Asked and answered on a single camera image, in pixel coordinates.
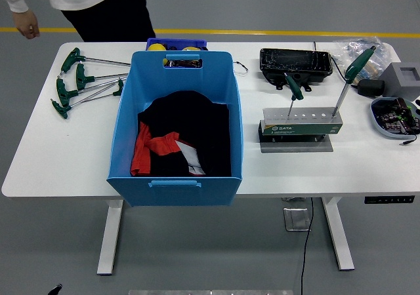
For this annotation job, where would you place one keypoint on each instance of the white table leg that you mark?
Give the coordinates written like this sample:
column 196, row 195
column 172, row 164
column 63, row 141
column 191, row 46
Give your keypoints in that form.
column 110, row 236
column 339, row 236

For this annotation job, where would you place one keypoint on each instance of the light blue parts tray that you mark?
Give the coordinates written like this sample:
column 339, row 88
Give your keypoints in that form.
column 375, row 111

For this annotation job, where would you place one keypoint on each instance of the black table control panel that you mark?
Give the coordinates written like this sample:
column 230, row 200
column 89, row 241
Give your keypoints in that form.
column 388, row 200

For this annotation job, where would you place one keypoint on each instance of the thin black plug lead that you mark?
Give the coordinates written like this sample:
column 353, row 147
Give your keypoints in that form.
column 407, row 142

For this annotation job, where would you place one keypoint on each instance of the white left table leg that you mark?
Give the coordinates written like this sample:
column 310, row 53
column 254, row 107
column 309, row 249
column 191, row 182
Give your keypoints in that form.
column 110, row 236

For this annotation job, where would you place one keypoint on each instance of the person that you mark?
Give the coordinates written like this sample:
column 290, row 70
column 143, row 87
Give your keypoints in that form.
column 98, row 10

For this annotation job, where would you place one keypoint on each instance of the large blue plastic box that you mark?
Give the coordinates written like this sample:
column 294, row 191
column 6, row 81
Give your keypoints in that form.
column 147, row 78

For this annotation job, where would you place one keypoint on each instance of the silver green hex key stand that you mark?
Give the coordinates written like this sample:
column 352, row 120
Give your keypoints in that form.
column 295, row 129

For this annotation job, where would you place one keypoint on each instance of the metal floor plate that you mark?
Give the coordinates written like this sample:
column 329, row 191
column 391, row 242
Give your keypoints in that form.
column 295, row 219

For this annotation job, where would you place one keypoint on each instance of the black and red garment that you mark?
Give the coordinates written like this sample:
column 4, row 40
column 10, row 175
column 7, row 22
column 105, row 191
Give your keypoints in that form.
column 190, row 121

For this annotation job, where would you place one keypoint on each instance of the small dark blue bin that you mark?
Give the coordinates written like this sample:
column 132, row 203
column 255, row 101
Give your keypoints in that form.
column 177, row 42

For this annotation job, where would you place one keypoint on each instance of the clear plastic parts bag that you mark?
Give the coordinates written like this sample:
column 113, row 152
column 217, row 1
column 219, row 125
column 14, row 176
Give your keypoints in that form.
column 354, row 46

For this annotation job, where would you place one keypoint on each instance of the taped resistor strip bundle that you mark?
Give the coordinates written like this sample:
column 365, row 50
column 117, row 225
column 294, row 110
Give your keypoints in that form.
column 372, row 67

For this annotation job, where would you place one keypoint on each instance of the black power adapter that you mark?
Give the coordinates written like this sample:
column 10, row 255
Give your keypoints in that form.
column 370, row 88

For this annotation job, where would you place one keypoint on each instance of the yellow round object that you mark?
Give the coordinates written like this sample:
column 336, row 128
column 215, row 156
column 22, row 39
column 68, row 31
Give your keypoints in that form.
column 155, row 47
column 190, row 48

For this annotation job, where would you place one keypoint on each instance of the white holed plastic piece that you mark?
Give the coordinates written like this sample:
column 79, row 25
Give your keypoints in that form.
column 417, row 106

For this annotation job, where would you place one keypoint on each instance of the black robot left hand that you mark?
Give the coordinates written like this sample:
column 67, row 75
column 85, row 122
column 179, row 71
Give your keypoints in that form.
column 55, row 290

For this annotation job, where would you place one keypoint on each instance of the black plastic tray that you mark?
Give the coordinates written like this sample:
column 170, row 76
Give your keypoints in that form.
column 295, row 62

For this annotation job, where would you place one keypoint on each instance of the person's right hand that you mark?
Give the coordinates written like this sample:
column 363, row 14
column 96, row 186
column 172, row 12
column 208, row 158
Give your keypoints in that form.
column 28, row 24

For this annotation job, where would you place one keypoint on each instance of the white right table leg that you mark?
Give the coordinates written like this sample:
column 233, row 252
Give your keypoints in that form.
column 339, row 236

